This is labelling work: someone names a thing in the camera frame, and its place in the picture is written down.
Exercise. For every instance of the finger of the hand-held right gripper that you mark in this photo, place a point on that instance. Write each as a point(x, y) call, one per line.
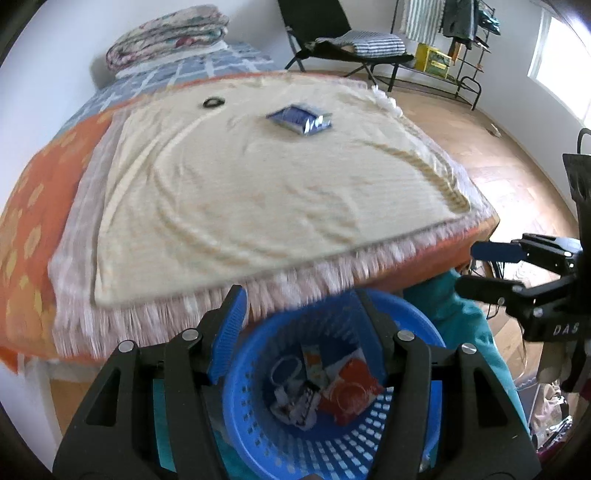
point(485, 290)
point(496, 251)

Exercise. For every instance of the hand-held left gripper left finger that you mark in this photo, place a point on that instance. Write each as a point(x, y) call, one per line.
point(228, 323)

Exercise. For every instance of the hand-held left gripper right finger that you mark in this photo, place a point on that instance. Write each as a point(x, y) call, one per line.
point(374, 341)

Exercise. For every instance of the red snack packet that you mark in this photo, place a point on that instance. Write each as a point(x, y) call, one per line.
point(351, 392)

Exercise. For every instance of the long white wrapper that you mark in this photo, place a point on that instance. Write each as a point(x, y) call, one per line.
point(316, 362)

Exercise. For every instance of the brown chocolate bar wrapper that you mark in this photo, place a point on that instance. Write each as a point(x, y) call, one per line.
point(295, 408)

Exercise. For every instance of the blue plastic basket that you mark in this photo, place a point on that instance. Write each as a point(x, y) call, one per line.
point(277, 443)

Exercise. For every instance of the blue foil packet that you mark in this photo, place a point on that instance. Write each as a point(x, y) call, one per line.
point(295, 119)

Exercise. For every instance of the small scrap on floor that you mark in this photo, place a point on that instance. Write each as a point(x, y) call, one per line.
point(496, 131)

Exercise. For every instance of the yellow striped towel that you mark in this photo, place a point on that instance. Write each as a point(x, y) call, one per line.
point(254, 198)

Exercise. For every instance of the pink plaid fringed blanket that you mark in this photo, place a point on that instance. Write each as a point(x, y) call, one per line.
point(74, 258)

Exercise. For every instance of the black metal clothes rack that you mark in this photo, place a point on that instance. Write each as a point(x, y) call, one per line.
point(466, 78)

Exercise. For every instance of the crumpled white tissue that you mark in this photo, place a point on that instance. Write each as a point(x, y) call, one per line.
point(385, 99)

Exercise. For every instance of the yellow box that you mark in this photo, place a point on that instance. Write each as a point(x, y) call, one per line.
point(431, 57)

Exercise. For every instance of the window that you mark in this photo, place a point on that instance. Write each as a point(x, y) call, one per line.
point(563, 55)

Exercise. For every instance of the orange floral blanket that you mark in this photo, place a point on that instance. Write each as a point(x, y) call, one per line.
point(32, 221)

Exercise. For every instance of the teal hanging garment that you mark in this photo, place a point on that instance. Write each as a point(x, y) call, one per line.
point(489, 16)

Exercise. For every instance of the dark hanging jacket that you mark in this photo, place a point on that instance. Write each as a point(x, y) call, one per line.
point(459, 18)

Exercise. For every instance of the folded striped towel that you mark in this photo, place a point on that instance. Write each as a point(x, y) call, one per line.
point(376, 44)

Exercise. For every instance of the hanging striped towel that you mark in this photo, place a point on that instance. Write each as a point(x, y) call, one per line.
point(422, 21)

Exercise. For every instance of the blue checked bed sheet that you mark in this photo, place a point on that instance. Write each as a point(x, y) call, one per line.
point(184, 69)

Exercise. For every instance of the folded floral quilt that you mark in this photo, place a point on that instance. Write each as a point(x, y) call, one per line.
point(166, 37)

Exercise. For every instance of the black folding chair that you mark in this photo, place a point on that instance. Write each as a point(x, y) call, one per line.
point(314, 18)

